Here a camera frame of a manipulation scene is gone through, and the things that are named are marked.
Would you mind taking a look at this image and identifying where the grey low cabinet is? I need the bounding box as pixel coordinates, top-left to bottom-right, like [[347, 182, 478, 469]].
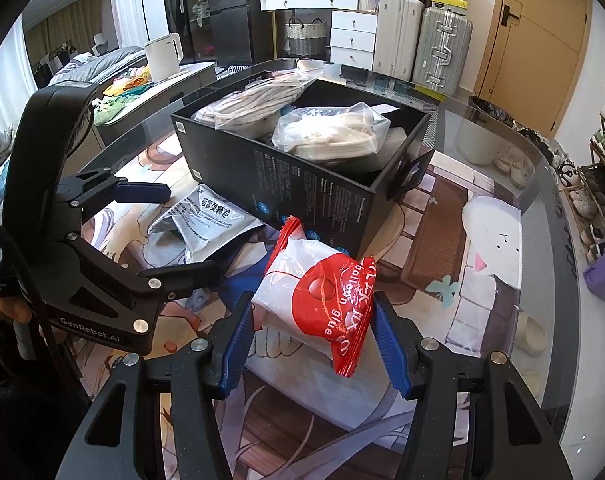
[[97, 62, 216, 145]]

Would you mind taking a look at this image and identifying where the white suitcase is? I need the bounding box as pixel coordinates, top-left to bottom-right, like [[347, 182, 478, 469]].
[[373, 0, 425, 81]]

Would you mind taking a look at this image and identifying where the bagged white cloth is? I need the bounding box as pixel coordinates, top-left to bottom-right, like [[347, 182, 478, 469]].
[[271, 102, 391, 162]]

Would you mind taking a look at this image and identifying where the wooden door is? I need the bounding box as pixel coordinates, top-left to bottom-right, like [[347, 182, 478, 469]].
[[475, 0, 592, 138]]

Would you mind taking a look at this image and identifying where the black glass wardrobe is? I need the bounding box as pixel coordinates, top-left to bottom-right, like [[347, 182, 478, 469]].
[[165, 0, 214, 63]]

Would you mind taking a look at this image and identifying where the red white balloon glue bag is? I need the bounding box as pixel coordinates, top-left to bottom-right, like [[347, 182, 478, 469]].
[[252, 217, 377, 377]]

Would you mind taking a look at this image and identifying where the silver aluminium suitcase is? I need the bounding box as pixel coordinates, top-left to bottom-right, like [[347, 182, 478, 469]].
[[412, 6, 473, 96]]

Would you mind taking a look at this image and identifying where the white trash bin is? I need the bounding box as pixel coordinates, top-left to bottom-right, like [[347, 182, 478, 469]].
[[456, 96, 513, 166]]

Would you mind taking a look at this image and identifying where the striped laundry basket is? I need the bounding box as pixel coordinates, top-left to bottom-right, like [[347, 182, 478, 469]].
[[285, 15, 328, 58]]

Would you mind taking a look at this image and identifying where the black cardboard box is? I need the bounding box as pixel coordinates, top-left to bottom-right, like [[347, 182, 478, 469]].
[[171, 72, 430, 258]]

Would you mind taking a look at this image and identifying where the white electric kettle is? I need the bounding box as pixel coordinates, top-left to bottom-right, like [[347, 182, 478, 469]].
[[144, 32, 183, 84]]

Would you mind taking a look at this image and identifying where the wooden shoe rack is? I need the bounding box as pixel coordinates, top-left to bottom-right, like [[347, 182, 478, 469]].
[[554, 103, 605, 264]]

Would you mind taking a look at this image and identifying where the white drawer desk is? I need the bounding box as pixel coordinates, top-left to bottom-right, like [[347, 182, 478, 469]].
[[260, 0, 378, 70]]

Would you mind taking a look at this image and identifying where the adidas striped sock bag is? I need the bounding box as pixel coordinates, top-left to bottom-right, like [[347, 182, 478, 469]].
[[192, 70, 317, 131]]

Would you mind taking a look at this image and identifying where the person's left hand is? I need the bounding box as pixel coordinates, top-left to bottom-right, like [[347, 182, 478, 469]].
[[0, 297, 69, 346]]

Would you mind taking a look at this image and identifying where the black refrigerator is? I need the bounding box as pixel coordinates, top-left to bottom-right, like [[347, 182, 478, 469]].
[[208, 0, 273, 66]]

